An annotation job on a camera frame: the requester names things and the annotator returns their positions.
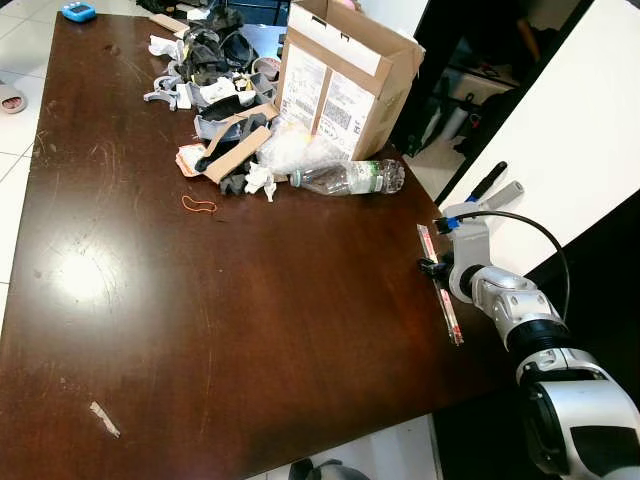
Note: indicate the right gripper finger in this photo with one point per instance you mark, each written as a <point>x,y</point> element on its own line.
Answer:
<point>488,183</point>
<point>505,196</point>

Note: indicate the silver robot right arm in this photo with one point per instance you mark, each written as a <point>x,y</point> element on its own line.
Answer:
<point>560,400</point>

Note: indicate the clear red plastic strip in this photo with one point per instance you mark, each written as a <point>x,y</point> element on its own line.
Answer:
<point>450,310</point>

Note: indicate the clear plastic bottle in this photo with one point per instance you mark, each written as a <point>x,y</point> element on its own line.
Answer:
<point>350,178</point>

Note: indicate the crumpled clear plastic bag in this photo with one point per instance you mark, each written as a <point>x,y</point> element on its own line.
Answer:
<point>300,148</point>

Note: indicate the open cardboard box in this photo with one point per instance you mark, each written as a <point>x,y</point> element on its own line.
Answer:
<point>340,90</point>

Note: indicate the white crumpled tissue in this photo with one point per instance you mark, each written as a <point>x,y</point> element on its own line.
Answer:
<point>260,182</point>

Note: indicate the flat brown cardboard strip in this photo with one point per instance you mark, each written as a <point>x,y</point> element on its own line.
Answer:
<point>238,155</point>

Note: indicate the orange paper piece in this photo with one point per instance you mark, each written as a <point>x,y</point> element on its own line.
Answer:
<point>190,160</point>

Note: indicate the orange rubber band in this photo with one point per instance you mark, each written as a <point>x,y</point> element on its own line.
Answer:
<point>183,203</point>

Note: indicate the black fabric bundle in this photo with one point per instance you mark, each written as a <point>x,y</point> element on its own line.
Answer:
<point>215,50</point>

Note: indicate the grey plastic part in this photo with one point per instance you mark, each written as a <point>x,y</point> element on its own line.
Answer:
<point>170,90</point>

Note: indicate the white crumpled paper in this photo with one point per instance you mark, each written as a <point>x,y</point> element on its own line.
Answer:
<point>165,47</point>

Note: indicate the tan wooden piece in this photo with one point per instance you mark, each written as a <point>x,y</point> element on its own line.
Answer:
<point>168,22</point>

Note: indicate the small tan paper scrap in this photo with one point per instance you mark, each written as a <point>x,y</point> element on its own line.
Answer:
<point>104,419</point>

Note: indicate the small blue device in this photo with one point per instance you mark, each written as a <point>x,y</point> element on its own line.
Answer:
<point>78,11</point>

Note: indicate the light pink slipper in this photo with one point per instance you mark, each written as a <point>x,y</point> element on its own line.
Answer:
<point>10,98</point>

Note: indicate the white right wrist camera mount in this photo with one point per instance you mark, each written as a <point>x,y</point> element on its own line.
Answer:
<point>470,245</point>

